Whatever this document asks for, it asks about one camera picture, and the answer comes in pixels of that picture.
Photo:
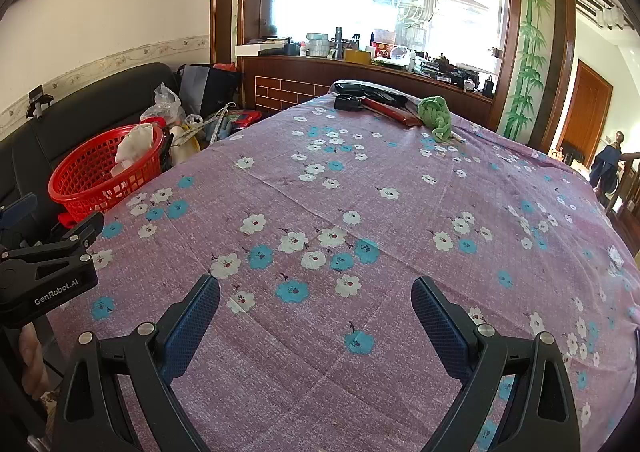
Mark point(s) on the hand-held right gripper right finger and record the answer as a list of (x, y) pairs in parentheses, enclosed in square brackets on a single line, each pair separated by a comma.
[(440, 327)]

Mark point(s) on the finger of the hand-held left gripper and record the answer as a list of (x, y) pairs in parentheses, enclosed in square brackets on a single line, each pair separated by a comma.
[(75, 234), (20, 212)]

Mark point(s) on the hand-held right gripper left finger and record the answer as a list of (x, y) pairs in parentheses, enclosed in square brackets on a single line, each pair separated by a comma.
[(192, 322)]

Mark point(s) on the red plastic basket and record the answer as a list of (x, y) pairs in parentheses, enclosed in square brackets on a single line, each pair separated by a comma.
[(85, 182)]

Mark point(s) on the white cloth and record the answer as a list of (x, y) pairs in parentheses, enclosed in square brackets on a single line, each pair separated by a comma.
[(135, 141)]

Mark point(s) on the person's left hand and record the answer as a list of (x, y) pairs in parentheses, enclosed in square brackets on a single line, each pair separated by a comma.
[(34, 362)]

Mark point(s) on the black clamp holder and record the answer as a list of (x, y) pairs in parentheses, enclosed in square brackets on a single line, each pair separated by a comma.
[(39, 101)]

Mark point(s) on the black leather sofa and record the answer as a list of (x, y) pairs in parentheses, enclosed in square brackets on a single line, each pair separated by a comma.
[(75, 111)]

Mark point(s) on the clear plastic bag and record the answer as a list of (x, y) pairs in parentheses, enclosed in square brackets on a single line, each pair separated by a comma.
[(162, 104)]

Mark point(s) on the purple floral tablecloth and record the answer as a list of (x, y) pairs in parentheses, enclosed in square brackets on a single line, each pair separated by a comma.
[(350, 182)]

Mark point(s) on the black paper bag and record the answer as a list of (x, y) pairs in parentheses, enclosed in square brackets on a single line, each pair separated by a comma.
[(210, 91)]

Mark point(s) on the red toy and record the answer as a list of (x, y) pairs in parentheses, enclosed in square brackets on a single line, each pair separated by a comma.
[(245, 119)]

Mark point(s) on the green knitted cloth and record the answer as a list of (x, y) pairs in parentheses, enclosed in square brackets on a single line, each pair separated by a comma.
[(435, 116)]

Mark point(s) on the long red packet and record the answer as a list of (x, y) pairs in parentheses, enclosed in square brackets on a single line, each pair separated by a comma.
[(390, 111)]

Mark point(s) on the wooden stair railing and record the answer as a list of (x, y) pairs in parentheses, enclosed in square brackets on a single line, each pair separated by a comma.
[(627, 202)]

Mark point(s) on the dark blue jacket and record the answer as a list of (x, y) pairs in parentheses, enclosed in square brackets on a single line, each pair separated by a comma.
[(606, 164)]

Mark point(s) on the small black box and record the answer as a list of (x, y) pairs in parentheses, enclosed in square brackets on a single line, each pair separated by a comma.
[(347, 103)]

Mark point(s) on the long black case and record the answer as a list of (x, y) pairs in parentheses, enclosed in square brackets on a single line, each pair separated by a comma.
[(375, 91)]

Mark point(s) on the wooden counter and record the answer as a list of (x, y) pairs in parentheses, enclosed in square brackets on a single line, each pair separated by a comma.
[(375, 81)]

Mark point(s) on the white flat tray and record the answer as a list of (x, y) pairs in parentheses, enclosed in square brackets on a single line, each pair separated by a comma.
[(255, 50)]

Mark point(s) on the orange wooden door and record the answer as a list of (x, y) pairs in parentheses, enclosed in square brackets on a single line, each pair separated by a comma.
[(585, 111)]

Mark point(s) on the small white fan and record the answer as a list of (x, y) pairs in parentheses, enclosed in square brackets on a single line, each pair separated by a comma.
[(401, 54)]

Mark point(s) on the yellow cardboard box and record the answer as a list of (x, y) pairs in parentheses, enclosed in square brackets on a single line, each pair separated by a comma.
[(357, 56)]

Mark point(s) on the red gift box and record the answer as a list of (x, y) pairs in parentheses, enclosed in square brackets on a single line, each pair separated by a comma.
[(383, 41)]

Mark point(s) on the dark flask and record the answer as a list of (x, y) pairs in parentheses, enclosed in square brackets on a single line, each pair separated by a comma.
[(340, 44)]

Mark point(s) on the stack of metal tins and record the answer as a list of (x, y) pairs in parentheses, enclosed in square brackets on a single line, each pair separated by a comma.
[(318, 45)]

